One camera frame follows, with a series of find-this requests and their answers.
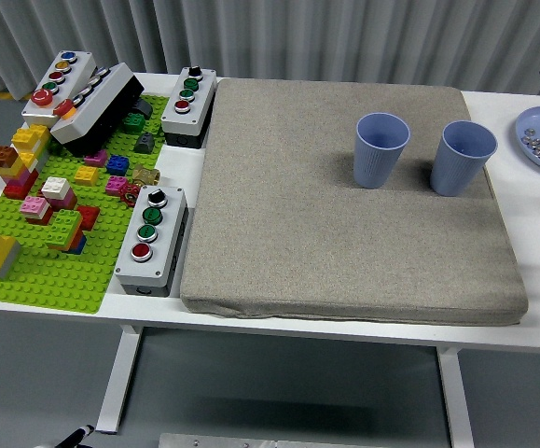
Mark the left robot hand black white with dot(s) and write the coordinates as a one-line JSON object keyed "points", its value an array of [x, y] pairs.
{"points": [[80, 433]]}

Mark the blue ribbed plastic cup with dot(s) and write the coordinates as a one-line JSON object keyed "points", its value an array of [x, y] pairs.
{"points": [[456, 168], [374, 163]]}

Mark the white table leg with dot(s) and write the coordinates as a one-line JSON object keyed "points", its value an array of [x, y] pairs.
{"points": [[115, 382], [456, 401]]}

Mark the green lego baseplate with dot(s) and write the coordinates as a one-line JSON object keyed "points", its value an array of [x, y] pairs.
{"points": [[64, 280]]}

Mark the green orange lego brick stack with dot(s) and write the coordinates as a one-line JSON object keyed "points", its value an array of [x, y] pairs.
{"points": [[64, 228]]}

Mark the grey button box black knob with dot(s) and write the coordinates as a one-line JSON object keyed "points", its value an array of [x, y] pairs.
{"points": [[188, 95], [150, 233]]}

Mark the red lego brick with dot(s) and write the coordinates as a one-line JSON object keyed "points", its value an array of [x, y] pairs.
{"points": [[90, 217]]}

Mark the pink white lego brick stack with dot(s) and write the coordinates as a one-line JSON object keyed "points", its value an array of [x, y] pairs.
{"points": [[35, 207]]}

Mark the white magenta lego brick stack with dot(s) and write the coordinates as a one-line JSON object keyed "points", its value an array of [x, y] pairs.
{"points": [[57, 189]]}

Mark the small yellow lego brick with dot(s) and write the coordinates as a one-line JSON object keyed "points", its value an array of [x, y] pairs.
{"points": [[86, 175]]}

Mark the yellow pink red brick tower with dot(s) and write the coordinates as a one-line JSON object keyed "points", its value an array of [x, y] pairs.
{"points": [[20, 179]]}

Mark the blue lego brick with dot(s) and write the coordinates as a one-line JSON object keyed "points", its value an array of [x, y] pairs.
{"points": [[118, 164]]}

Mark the grey-brown fabric mat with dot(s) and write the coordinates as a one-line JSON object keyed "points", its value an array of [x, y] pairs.
{"points": [[297, 210]]}

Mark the brown lego brick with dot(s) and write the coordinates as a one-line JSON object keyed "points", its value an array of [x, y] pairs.
{"points": [[3, 155]]}

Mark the dark grey sloped brick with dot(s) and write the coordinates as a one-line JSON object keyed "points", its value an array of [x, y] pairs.
{"points": [[144, 143]]}

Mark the yellow white lego brick stack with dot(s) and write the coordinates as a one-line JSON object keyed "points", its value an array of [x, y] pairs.
{"points": [[29, 136]]}

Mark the grey pleated curtain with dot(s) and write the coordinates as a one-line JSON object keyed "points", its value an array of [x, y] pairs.
{"points": [[251, 37]]}

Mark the tilted grey black button box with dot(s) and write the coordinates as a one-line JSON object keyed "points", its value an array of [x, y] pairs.
{"points": [[92, 109]]}

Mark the black curved lego piece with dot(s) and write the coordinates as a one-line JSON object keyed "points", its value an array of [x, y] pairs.
{"points": [[142, 107]]}

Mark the grey five-button control box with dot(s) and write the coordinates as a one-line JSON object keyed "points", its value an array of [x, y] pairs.
{"points": [[59, 74]]}

